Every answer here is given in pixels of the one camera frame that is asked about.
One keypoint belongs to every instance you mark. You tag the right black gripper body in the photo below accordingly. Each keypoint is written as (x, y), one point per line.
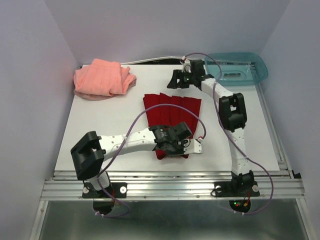
(184, 78)

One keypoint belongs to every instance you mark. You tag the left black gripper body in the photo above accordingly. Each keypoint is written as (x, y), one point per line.
(177, 149)

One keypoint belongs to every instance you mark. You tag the red pleated skirt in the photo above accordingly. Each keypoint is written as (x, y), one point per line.
(169, 115)

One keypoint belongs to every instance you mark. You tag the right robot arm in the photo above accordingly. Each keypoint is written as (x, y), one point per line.
(232, 117)

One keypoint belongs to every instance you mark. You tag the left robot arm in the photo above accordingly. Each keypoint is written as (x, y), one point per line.
(89, 153)

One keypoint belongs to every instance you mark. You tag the teal plastic bin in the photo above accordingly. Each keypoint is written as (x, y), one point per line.
(236, 69)

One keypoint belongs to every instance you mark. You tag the pink folded skirt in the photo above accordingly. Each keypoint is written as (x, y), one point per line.
(103, 79)

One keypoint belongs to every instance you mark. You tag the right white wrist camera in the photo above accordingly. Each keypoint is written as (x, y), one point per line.
(186, 66)

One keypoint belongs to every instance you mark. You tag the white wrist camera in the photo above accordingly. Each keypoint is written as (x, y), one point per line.
(186, 66)
(193, 146)

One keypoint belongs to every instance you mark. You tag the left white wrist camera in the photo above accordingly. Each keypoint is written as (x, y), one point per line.
(193, 146)

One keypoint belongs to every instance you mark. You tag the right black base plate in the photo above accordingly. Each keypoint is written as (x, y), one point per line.
(225, 189)

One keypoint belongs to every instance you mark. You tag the aluminium rail frame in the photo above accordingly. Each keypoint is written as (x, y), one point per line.
(172, 186)

